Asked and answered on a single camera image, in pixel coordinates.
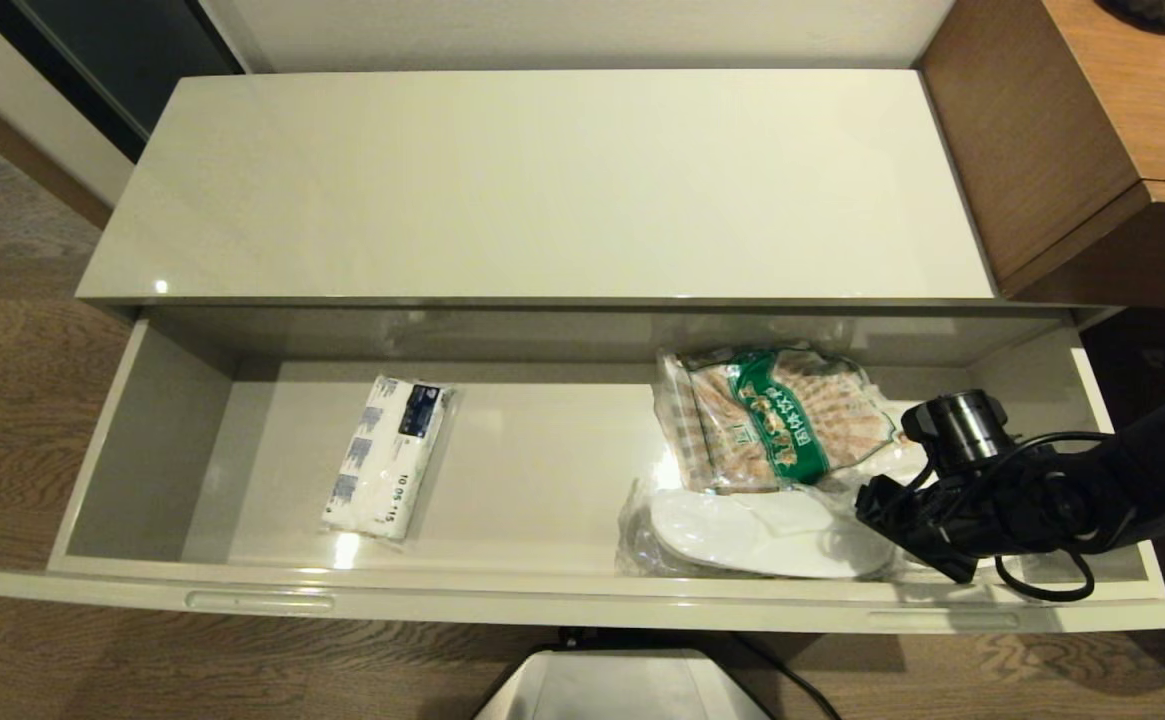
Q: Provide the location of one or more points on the dark round vase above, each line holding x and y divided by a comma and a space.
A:
1152, 8

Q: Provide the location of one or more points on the glossy white low cabinet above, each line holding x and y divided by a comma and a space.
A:
542, 180

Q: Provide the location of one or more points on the white blue tissue pack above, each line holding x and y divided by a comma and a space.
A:
387, 460

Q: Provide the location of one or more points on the glossy white cabinet drawer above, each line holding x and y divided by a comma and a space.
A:
542, 480

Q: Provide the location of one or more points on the brown wooden side cabinet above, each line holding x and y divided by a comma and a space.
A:
1042, 120

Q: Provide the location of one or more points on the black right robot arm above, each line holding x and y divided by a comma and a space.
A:
1152, 460

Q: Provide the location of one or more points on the green brown snack bag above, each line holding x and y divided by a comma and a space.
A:
772, 420

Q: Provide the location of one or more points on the silver and black robot base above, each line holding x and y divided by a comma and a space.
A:
622, 690

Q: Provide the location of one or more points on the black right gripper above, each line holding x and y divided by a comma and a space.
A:
942, 520

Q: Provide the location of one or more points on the dark glass door panel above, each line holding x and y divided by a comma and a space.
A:
112, 60

